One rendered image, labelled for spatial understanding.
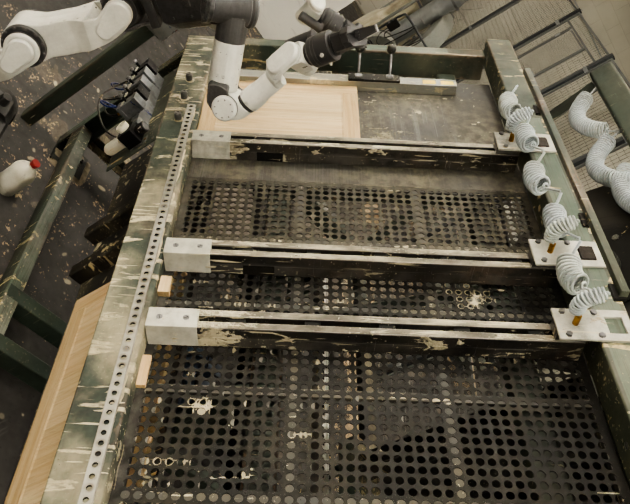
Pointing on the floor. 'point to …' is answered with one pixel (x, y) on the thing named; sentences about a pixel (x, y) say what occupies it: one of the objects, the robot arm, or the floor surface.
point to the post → (86, 74)
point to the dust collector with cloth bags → (412, 22)
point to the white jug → (16, 177)
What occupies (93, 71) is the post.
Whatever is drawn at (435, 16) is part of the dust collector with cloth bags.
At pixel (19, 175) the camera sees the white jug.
